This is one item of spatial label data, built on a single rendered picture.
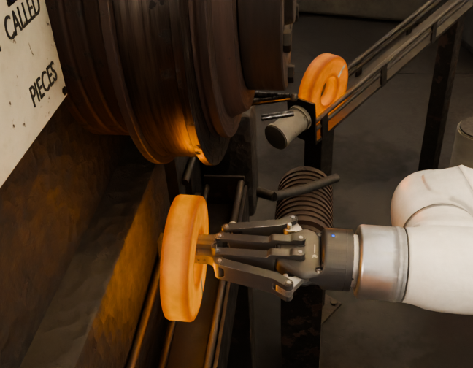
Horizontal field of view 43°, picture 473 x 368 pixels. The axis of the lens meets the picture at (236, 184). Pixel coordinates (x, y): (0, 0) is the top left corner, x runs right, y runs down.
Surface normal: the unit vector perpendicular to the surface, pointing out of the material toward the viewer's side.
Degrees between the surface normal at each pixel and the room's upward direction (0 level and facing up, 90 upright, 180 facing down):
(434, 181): 23
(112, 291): 90
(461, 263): 40
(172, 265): 54
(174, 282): 68
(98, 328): 90
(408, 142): 0
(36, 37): 90
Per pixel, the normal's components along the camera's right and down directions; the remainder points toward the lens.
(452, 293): -0.14, 0.44
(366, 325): -0.05, -0.80
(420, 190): -0.44, -0.84
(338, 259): -0.08, -0.14
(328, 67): 0.76, 0.35
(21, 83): 0.99, 0.04
